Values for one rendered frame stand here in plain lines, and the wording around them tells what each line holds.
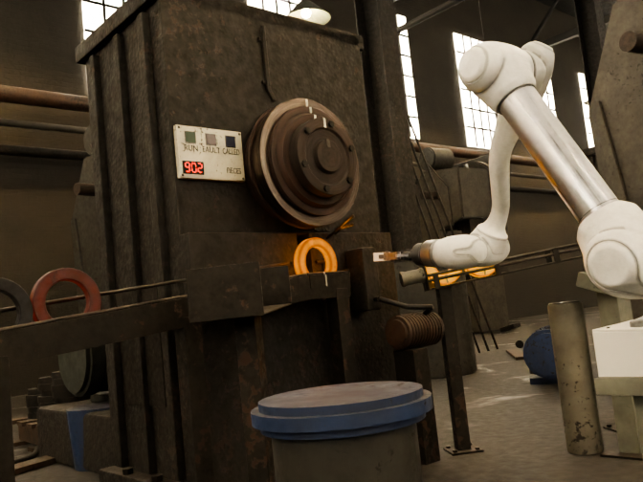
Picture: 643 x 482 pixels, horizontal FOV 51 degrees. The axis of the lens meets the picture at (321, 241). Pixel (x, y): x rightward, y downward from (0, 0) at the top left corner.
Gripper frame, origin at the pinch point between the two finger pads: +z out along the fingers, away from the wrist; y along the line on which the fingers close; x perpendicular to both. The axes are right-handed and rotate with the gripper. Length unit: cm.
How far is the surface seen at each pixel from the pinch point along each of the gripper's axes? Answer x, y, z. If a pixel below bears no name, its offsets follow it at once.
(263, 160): 34, -34, 21
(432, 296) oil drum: -28, 217, 157
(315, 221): 13.7, -13.1, 19.3
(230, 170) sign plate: 32, -39, 34
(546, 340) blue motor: -51, 187, 49
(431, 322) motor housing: -25.0, 24.8, 0.1
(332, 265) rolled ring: -2.2, -4.7, 20.4
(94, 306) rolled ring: -11, -95, 19
